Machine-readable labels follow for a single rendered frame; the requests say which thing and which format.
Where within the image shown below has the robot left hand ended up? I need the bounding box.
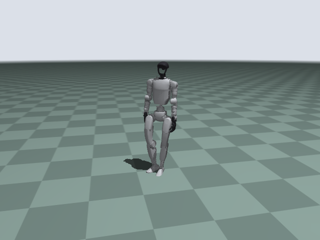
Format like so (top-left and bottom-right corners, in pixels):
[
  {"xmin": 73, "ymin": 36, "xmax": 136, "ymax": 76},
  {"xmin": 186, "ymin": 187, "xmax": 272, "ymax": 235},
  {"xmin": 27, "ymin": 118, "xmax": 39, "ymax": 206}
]
[{"xmin": 169, "ymin": 116, "xmax": 177, "ymax": 133}]

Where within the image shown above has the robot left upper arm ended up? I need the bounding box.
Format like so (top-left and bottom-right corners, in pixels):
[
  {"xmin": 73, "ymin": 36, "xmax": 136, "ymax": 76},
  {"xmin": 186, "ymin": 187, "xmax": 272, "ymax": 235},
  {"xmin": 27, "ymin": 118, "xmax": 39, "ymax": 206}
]
[{"xmin": 169, "ymin": 80, "xmax": 178, "ymax": 105}]

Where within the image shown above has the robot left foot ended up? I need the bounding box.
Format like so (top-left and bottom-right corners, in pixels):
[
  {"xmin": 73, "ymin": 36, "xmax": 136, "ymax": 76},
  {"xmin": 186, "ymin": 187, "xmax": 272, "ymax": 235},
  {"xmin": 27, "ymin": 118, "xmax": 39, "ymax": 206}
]
[{"xmin": 156, "ymin": 167, "xmax": 165, "ymax": 177}]

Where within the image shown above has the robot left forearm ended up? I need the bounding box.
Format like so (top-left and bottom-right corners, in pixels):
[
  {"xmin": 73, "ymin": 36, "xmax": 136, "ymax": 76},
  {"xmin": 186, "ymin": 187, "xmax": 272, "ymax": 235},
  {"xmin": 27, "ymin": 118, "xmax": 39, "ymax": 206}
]
[{"xmin": 171, "ymin": 99, "xmax": 177, "ymax": 120}]

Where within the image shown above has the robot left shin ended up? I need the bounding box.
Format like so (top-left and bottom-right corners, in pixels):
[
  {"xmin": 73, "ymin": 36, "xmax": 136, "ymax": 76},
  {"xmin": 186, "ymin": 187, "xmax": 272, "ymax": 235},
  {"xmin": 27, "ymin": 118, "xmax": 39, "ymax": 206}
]
[{"xmin": 159, "ymin": 143, "xmax": 169, "ymax": 169}]

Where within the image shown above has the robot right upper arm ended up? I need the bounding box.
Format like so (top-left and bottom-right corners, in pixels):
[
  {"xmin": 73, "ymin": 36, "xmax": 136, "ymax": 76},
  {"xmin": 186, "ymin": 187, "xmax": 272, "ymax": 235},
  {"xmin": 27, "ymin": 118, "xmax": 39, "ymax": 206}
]
[{"xmin": 145, "ymin": 78, "xmax": 154, "ymax": 101}]

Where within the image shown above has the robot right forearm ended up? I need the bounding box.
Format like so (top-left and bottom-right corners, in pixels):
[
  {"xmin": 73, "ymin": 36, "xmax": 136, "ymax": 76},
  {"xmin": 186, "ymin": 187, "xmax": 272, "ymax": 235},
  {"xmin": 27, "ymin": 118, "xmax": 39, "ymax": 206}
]
[{"xmin": 143, "ymin": 98, "xmax": 151, "ymax": 115}]

